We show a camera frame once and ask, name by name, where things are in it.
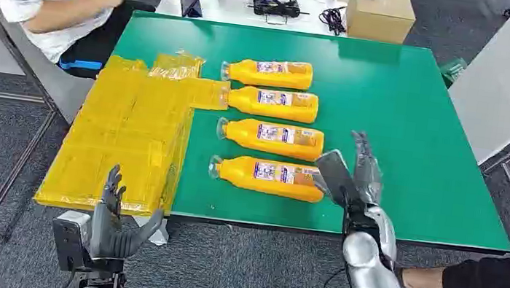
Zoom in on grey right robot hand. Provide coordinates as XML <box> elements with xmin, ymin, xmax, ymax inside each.
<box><xmin>342</xmin><ymin>130</ymin><xmax>390</xmax><ymax>209</ymax></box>

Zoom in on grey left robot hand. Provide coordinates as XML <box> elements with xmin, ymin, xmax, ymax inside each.
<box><xmin>86</xmin><ymin>162</ymin><xmax>170</xmax><ymax>268</ymax></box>

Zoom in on orange drink bottle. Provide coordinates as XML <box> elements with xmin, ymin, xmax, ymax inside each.
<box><xmin>205</xmin><ymin>151</ymin><xmax>329</xmax><ymax>205</ymax></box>
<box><xmin>219</xmin><ymin>52</ymin><xmax>315</xmax><ymax>93</ymax></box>
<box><xmin>224</xmin><ymin>83</ymin><xmax>321</xmax><ymax>126</ymax></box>
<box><xmin>213</xmin><ymin>114</ymin><xmax>326</xmax><ymax>164</ymax></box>

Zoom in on green table mat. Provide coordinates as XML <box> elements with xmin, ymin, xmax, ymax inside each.
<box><xmin>93</xmin><ymin>8</ymin><xmax>510</xmax><ymax>257</ymax></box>

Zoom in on white table foot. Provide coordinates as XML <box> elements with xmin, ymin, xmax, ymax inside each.
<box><xmin>130</xmin><ymin>214</ymin><xmax>172</xmax><ymax>248</ymax></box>

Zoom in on crumpled yellow plastic wrap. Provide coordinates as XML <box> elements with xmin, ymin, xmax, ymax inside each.
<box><xmin>147</xmin><ymin>46</ymin><xmax>207</xmax><ymax>85</ymax></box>

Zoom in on yellow sheet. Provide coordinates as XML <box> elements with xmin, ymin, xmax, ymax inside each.
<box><xmin>33</xmin><ymin>38</ymin><xmax>236</xmax><ymax>228</ymax></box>

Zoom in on black controller device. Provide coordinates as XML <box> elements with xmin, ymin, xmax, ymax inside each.
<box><xmin>246</xmin><ymin>0</ymin><xmax>312</xmax><ymax>28</ymax></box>

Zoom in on grey steel table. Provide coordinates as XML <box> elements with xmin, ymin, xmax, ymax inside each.
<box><xmin>0</xmin><ymin>0</ymin><xmax>106</xmax><ymax>254</ymax></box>

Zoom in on small green box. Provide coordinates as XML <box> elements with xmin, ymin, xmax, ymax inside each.
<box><xmin>437</xmin><ymin>55</ymin><xmax>469</xmax><ymax>90</ymax></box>

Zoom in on brown cardboard box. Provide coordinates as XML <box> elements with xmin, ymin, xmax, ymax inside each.
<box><xmin>342</xmin><ymin>0</ymin><xmax>419</xmax><ymax>47</ymax></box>

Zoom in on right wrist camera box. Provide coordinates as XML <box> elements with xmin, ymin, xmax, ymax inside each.
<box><xmin>309</xmin><ymin>147</ymin><xmax>368</xmax><ymax>211</ymax></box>

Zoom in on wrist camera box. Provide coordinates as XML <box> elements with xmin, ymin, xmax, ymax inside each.
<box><xmin>46</xmin><ymin>208</ymin><xmax>96</xmax><ymax>275</ymax></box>
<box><xmin>309</xmin><ymin>147</ymin><xmax>368</xmax><ymax>211</ymax></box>

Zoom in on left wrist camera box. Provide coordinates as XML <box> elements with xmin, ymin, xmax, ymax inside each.
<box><xmin>46</xmin><ymin>208</ymin><xmax>96</xmax><ymax>275</ymax></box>

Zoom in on black coiled cable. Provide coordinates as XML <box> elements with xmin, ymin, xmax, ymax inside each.
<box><xmin>317</xmin><ymin>4</ymin><xmax>350</xmax><ymax>37</ymax></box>

